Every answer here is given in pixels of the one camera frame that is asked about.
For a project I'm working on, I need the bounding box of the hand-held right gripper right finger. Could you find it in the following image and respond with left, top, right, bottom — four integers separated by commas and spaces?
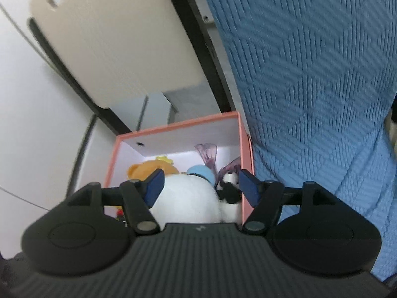
238, 169, 336, 235

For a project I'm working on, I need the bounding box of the white round plush toy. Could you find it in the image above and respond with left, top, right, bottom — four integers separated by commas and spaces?
145, 173, 223, 224

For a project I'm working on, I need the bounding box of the brown teddy bear blue shirt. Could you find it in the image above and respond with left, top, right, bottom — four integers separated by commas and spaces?
127, 154, 216, 186

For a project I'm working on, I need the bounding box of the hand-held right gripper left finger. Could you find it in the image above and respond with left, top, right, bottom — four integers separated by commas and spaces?
66, 168, 165, 235

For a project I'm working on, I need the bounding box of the white cabinet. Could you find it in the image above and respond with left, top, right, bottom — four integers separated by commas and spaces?
0, 0, 178, 212

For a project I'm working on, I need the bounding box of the pink cardboard box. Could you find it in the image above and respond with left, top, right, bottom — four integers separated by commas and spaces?
102, 111, 255, 228

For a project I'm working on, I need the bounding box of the black and white plush toy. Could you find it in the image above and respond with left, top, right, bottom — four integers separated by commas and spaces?
215, 173, 243, 223

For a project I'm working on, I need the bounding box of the beige chair black frame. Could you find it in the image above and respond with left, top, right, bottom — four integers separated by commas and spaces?
27, 0, 249, 136

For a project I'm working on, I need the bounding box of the blue quilted blanket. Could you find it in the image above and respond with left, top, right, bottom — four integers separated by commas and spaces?
195, 0, 397, 290

